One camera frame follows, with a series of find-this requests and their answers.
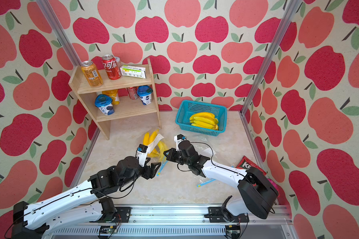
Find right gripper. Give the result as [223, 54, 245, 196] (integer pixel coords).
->
[165, 147, 191, 167]

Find bananas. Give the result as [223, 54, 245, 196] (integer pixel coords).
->
[143, 129, 169, 161]

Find zip-top bag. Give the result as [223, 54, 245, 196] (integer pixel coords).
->
[187, 134, 217, 188]
[136, 128, 169, 176]

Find banana bunch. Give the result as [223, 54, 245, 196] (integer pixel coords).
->
[189, 112, 219, 130]

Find teal plastic basket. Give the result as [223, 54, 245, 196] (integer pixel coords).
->
[176, 100, 227, 136]

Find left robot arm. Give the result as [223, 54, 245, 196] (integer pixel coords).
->
[8, 156, 161, 239]

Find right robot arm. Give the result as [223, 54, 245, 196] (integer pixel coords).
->
[164, 140, 279, 219]

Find red chips bag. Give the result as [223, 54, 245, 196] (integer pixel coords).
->
[235, 156, 267, 176]

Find wooden shelf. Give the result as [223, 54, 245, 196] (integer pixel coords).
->
[68, 57, 163, 140]

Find blue yogurt cup right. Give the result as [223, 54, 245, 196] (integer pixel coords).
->
[137, 85, 153, 105]

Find blue yogurt cup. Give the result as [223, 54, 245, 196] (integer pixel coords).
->
[137, 85, 153, 105]
[95, 94, 114, 116]

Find small red can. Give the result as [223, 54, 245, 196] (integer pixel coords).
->
[127, 87, 139, 100]

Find yellow yogurt cup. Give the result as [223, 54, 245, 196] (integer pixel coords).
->
[102, 89, 120, 105]

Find blue yogurt cup left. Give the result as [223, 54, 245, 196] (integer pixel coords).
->
[95, 94, 114, 116]

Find green white box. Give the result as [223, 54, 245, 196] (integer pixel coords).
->
[120, 65, 146, 79]

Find red cola can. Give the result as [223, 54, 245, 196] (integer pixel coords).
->
[102, 54, 121, 80]

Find orange soda can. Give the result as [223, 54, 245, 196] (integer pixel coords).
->
[80, 60, 103, 87]

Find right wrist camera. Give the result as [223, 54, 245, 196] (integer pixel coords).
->
[174, 134, 186, 151]

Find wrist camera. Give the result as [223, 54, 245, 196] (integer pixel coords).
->
[136, 144, 149, 167]
[174, 134, 186, 151]

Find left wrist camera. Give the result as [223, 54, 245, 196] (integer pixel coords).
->
[136, 144, 149, 167]

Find aluminium front rail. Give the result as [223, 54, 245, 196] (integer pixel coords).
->
[43, 204, 298, 239]

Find left aluminium corner post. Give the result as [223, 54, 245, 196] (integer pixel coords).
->
[36, 0, 81, 67]

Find aluminium corner post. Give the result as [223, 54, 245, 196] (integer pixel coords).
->
[239, 0, 303, 119]
[36, 0, 81, 67]

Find right aluminium corner post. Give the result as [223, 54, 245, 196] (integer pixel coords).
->
[239, 0, 303, 119]

